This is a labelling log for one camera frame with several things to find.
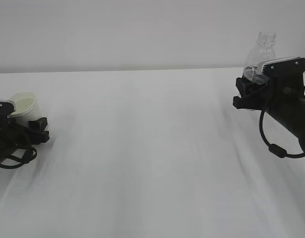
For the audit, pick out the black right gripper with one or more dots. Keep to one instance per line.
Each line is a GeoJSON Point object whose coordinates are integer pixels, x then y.
{"type": "Point", "coordinates": [282, 82]}

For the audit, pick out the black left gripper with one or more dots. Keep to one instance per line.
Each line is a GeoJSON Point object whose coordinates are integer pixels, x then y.
{"type": "Point", "coordinates": [16, 147]}

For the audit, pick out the white paper cup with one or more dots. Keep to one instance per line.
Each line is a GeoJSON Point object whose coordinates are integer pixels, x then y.
{"type": "Point", "coordinates": [26, 108]}

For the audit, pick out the clear water bottle green label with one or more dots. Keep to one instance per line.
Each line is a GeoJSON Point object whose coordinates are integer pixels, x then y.
{"type": "Point", "coordinates": [262, 51]}

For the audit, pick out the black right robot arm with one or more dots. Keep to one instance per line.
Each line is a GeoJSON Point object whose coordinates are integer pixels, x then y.
{"type": "Point", "coordinates": [282, 97]}

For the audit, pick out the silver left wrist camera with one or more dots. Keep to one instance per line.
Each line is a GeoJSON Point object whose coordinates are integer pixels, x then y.
{"type": "Point", "coordinates": [6, 101]}

